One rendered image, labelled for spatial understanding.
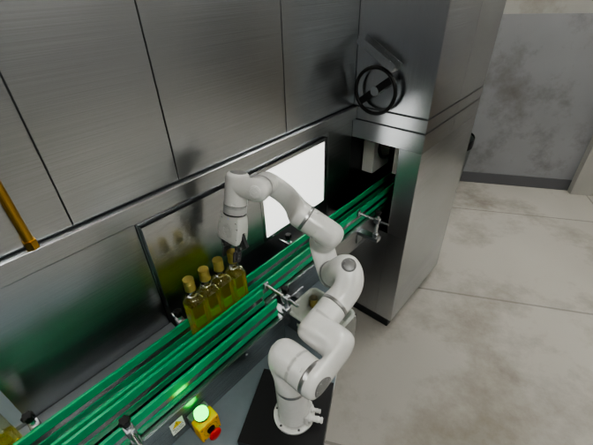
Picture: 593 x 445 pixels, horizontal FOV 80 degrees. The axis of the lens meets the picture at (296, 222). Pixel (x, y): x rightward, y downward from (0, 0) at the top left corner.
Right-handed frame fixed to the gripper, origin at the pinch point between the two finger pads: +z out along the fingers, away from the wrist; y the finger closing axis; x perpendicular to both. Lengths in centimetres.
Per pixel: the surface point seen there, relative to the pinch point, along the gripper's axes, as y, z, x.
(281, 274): 4.1, 15.3, 23.7
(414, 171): 21, -24, 90
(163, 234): -12.4, -7.0, -17.7
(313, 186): -12, -11, 59
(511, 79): 4, -79, 324
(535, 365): 101, 79, 152
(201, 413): 19.3, 37.6, -24.9
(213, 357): 13.1, 25.8, -16.2
